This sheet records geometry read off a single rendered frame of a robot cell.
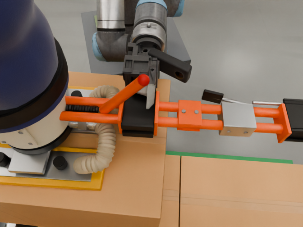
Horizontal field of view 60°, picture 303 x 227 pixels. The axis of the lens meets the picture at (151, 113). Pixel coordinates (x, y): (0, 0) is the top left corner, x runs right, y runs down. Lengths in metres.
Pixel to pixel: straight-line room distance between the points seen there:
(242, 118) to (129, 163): 0.29
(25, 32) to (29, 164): 0.34
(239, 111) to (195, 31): 2.10
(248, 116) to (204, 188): 0.71
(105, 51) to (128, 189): 0.43
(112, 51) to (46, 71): 0.41
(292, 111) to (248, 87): 1.69
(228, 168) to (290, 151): 0.89
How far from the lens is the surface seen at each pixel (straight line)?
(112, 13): 0.85
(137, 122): 0.55
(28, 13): 0.42
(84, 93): 0.76
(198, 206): 1.24
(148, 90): 0.56
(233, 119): 0.59
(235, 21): 2.86
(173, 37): 1.47
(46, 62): 0.47
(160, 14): 0.75
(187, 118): 0.57
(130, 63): 0.63
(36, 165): 0.66
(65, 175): 0.66
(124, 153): 0.68
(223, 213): 1.26
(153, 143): 0.69
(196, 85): 2.22
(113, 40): 0.85
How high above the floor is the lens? 1.74
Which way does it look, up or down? 59 degrees down
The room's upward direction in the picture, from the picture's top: straight up
